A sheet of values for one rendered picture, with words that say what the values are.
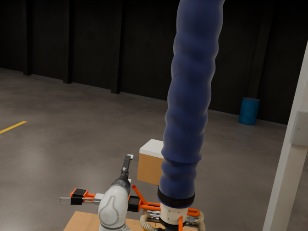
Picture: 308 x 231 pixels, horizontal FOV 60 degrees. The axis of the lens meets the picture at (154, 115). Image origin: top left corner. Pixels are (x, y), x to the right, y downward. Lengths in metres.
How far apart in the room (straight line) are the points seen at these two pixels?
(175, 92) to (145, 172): 1.95
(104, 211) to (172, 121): 0.63
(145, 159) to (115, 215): 2.16
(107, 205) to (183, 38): 0.84
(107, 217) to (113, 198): 0.07
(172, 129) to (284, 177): 1.64
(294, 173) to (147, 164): 1.52
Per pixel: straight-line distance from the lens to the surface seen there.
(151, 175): 3.22
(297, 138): 2.69
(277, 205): 2.98
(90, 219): 2.79
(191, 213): 1.74
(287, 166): 2.82
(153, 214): 1.77
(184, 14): 1.39
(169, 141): 1.48
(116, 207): 1.04
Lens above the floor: 2.19
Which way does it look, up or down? 15 degrees down
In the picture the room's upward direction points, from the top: 6 degrees clockwise
